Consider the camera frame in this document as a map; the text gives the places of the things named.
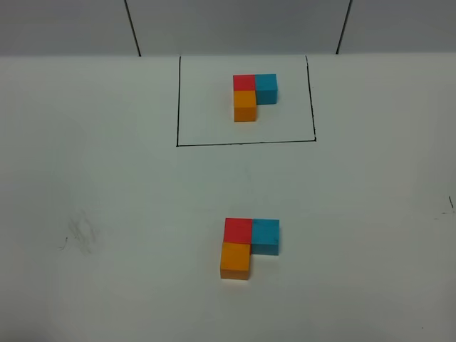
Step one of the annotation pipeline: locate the orange template cube block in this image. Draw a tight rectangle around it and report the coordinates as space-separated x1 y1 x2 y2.
234 90 257 122

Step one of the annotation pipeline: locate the blue template cube block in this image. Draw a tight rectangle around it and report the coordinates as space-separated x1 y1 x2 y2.
255 74 278 105

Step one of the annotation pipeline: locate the red template cube block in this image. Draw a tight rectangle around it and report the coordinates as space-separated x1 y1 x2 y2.
233 74 256 91

